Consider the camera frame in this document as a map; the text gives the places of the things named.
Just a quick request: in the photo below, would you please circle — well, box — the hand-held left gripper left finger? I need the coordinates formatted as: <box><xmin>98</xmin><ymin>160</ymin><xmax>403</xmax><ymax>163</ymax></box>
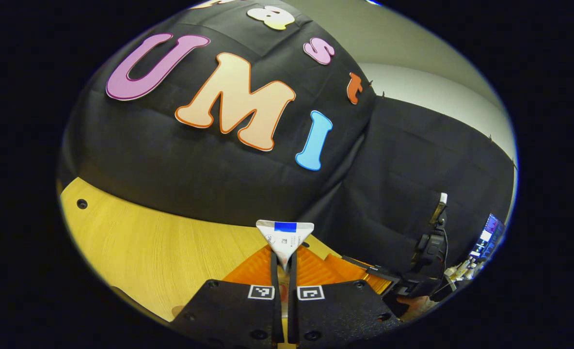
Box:
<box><xmin>171</xmin><ymin>245</ymin><xmax>285</xmax><ymax>347</ymax></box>

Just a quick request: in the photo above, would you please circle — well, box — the computer monitor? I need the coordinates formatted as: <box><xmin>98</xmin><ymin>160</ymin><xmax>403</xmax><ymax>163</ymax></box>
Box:
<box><xmin>469</xmin><ymin>213</ymin><xmax>506</xmax><ymax>260</ymax></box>

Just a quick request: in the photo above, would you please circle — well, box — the black backdrop cloth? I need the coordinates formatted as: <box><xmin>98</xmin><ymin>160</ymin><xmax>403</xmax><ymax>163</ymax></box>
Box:
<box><xmin>57</xmin><ymin>0</ymin><xmax>516</xmax><ymax>279</ymax></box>

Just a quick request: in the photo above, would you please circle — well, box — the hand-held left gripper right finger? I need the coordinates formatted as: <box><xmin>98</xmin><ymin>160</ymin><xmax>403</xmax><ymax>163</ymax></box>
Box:
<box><xmin>287</xmin><ymin>245</ymin><xmax>404</xmax><ymax>347</ymax></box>

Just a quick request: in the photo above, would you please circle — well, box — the white toothpaste tube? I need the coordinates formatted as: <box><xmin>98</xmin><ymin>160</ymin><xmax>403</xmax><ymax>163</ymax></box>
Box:
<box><xmin>256</xmin><ymin>220</ymin><xmax>315</xmax><ymax>272</ymax></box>

